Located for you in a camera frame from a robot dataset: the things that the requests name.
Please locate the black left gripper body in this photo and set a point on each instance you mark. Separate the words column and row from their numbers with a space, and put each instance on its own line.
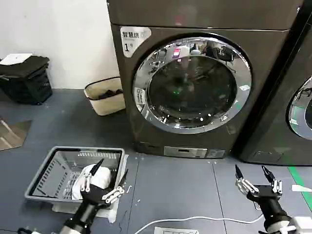
column 91, row 196

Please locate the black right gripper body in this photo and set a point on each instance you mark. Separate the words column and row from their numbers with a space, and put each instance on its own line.
column 267, row 200

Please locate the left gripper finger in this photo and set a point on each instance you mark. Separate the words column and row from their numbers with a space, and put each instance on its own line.
column 113, row 193
column 86, row 181

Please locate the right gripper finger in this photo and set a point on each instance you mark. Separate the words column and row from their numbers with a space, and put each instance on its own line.
column 276, row 185
column 246, row 185

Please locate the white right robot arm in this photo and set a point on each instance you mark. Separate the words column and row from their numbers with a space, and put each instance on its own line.
column 301, row 225

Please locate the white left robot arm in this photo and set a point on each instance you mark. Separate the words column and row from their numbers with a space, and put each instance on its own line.
column 70, row 229

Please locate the white cloth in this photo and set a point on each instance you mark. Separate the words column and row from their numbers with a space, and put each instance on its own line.
column 101, row 176

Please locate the small metal hex key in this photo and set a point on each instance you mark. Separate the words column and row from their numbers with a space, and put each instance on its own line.
column 129, row 189

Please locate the white floor sheet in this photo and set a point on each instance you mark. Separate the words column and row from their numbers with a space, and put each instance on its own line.
column 107, row 213

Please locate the green floor tape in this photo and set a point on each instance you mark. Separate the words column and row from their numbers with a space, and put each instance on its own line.
column 298, row 176

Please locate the white tape strip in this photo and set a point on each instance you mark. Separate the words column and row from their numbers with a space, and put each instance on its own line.
column 302, row 188

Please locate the grey plastic laundry basket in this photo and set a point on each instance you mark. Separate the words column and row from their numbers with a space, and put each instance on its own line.
column 48, row 175

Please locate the grey dryer without label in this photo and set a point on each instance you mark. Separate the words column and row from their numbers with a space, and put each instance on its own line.
column 280, row 126

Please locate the white printed paper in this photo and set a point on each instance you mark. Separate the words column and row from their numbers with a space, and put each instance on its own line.
column 175, row 230

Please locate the beige fabric hamper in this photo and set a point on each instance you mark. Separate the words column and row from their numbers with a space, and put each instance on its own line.
column 107, row 106

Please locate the round chrome glass dryer door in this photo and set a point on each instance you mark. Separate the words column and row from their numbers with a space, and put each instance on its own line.
column 192, row 97
column 304, row 109

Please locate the brown cardboard piece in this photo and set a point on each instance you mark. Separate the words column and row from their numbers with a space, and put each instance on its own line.
column 12, row 134

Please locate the dark clothes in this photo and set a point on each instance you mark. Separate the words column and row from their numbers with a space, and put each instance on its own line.
column 112, row 93

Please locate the black crate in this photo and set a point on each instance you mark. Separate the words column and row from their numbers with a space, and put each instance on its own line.
column 34, row 89

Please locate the grey dryer with label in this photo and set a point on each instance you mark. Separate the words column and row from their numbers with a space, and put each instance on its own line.
column 263, row 73

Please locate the black folded cloth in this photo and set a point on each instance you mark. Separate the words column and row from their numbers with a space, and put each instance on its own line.
column 26, row 67

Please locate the white paper sheet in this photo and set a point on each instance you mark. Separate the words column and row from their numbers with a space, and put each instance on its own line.
column 15, row 58

